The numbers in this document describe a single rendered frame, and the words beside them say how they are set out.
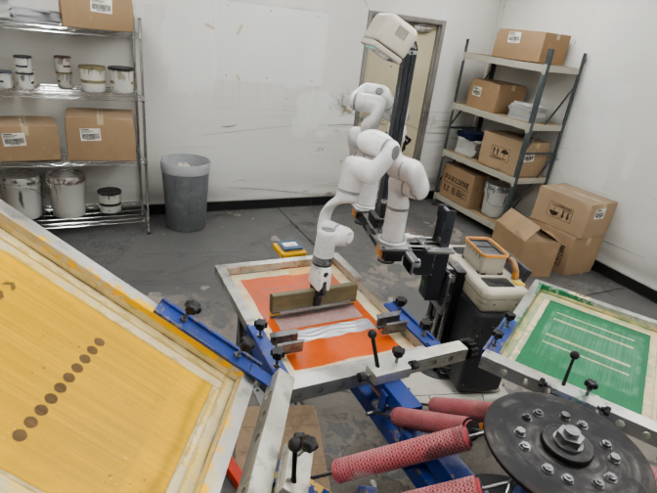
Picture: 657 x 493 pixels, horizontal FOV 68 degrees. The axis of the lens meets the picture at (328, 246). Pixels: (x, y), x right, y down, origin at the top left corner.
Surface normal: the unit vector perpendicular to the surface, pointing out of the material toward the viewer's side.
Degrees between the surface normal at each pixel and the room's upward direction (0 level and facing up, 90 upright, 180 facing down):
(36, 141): 90
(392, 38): 90
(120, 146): 90
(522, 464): 0
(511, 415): 0
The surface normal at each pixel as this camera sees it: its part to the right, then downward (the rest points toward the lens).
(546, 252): 0.20, 0.43
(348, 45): 0.44, 0.42
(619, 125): -0.90, 0.09
